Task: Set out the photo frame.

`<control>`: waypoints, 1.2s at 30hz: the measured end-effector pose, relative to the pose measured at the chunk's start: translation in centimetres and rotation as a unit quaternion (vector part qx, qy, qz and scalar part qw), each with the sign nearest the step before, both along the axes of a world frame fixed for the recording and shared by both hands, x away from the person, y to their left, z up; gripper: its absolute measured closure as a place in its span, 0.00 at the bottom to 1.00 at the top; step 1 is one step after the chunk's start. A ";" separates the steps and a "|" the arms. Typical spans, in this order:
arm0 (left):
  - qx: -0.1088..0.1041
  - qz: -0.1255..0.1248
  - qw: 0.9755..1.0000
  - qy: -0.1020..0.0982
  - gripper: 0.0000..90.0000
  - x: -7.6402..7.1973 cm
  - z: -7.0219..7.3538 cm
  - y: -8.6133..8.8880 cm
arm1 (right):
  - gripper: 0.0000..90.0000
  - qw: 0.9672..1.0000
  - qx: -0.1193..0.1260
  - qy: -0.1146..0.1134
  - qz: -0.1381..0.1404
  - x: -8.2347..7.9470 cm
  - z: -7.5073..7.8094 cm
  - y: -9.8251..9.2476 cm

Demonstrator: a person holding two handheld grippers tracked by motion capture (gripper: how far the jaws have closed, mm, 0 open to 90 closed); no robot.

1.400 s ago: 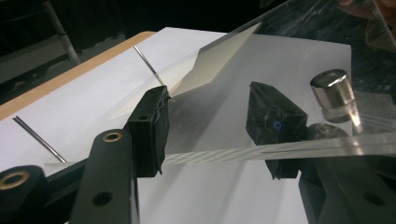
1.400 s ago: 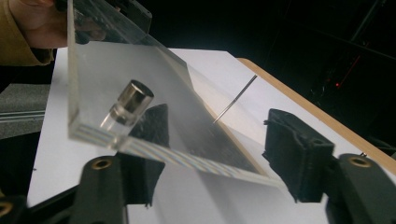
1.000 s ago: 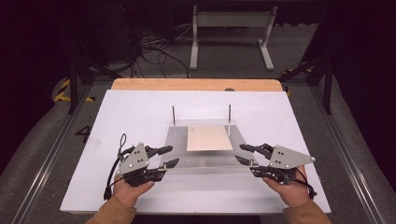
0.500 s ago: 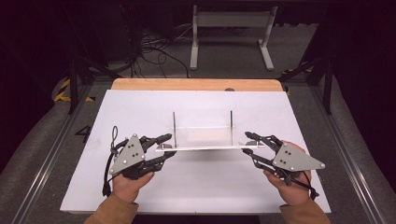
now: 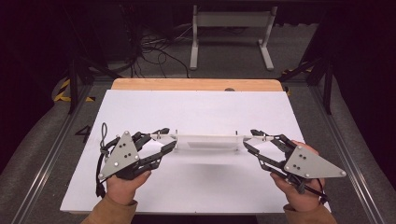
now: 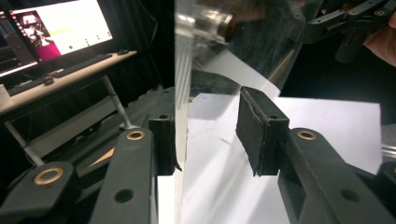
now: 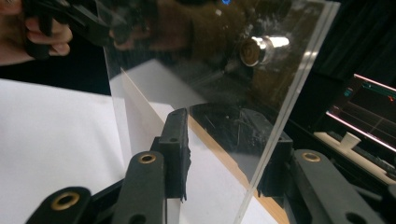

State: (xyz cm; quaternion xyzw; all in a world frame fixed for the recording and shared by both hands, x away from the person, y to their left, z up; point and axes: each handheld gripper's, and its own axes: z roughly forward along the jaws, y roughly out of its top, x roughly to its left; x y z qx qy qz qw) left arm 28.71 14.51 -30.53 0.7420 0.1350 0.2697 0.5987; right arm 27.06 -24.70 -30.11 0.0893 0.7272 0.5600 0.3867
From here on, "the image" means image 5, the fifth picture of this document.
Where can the clear acrylic photo frame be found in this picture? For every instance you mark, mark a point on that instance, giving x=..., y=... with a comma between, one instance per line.
x=208, y=138

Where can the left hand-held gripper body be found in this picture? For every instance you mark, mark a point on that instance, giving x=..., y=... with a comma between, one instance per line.
x=123, y=155

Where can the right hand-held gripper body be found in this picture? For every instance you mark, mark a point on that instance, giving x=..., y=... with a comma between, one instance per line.
x=306, y=165

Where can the white metal stand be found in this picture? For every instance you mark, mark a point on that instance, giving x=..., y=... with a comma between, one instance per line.
x=230, y=19

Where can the aluminium rail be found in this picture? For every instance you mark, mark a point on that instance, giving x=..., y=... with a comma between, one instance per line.
x=348, y=149
x=49, y=158

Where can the black metal stand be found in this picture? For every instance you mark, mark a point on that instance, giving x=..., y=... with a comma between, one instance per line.
x=327, y=90
x=73, y=87

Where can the wooden table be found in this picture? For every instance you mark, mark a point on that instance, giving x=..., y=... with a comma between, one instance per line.
x=186, y=84

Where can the person's left hand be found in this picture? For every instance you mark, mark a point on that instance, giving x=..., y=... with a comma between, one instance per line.
x=124, y=189

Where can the person's right hand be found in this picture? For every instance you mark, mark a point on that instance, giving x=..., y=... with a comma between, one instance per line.
x=299, y=199

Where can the white board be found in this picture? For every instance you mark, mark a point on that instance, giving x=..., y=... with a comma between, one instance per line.
x=162, y=109

